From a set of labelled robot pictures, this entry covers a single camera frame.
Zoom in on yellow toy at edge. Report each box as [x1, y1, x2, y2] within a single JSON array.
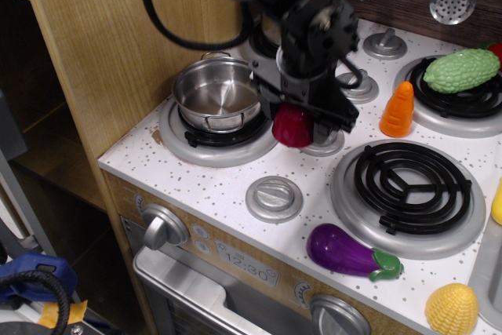
[[490, 179, 502, 225]]

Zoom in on purple toy eggplant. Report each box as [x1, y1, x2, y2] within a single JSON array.
[[306, 224, 404, 282]]

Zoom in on grey front stove-top knob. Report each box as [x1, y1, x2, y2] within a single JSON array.
[[245, 176, 304, 224]]

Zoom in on grey oven door handle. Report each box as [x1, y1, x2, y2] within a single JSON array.
[[133, 247, 312, 334]]

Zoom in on back left stove burner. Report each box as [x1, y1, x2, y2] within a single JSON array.
[[239, 21, 279, 61]]

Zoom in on front right stove burner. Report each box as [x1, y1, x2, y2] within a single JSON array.
[[330, 140, 486, 260]]

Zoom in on green toy bitter gourd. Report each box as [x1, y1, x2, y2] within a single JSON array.
[[423, 49, 500, 94]]

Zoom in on orange toy carrot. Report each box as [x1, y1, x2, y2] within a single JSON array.
[[379, 81, 414, 137]]

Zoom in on small steel pan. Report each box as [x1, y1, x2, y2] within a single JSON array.
[[173, 52, 260, 133]]

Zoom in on steel pot with lid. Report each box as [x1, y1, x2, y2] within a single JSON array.
[[260, 13, 282, 46]]

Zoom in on black braided cable lower left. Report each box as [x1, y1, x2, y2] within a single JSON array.
[[0, 271, 72, 335]]

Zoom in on front left stove burner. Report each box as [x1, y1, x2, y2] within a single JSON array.
[[158, 99, 277, 168]]

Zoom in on back right stove burner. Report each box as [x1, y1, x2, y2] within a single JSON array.
[[392, 56, 501, 139]]

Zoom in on yellow tape piece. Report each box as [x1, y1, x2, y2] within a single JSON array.
[[38, 300, 87, 329]]

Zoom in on yellow toy corn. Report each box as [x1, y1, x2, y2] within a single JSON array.
[[424, 283, 478, 334]]

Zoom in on grey stove-top knob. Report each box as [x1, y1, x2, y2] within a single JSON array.
[[245, 176, 304, 224], [336, 69, 379, 104], [300, 130, 345, 157], [363, 28, 408, 60]]

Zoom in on grey oven knob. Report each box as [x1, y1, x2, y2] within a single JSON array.
[[142, 203, 190, 250], [310, 294, 371, 335]]

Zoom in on grey back stove-top knob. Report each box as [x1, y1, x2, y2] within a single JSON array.
[[363, 28, 408, 60]]

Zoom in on blue clamp tool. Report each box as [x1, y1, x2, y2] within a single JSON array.
[[1, 252, 78, 304]]

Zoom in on grey left oven knob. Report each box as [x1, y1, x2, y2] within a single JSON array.
[[142, 203, 190, 250]]

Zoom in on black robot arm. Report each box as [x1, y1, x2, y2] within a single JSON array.
[[238, 0, 362, 147]]

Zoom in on grey right oven knob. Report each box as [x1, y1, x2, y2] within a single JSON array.
[[310, 294, 371, 335]]

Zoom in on grey upper stove-top knob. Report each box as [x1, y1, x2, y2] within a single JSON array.
[[336, 69, 379, 104]]

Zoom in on red toy sweet potato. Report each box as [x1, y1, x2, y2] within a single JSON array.
[[272, 103, 315, 148]]

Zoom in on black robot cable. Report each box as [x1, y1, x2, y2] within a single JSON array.
[[140, 0, 254, 52]]

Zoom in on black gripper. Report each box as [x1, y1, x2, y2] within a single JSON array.
[[249, 0, 359, 144]]

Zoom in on hanging slotted steel skimmer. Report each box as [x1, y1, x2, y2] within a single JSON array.
[[429, 0, 477, 26]]

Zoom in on grey sink edge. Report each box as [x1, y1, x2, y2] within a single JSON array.
[[468, 217, 501, 330]]

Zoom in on grey middle stove-top knob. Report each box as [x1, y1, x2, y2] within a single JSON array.
[[300, 130, 345, 157]]

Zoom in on red toy behind gourd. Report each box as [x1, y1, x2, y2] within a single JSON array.
[[475, 42, 501, 78]]

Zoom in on stove burner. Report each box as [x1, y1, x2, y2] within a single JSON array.
[[392, 56, 501, 139], [239, 21, 279, 61], [330, 140, 486, 260], [158, 99, 277, 168]]

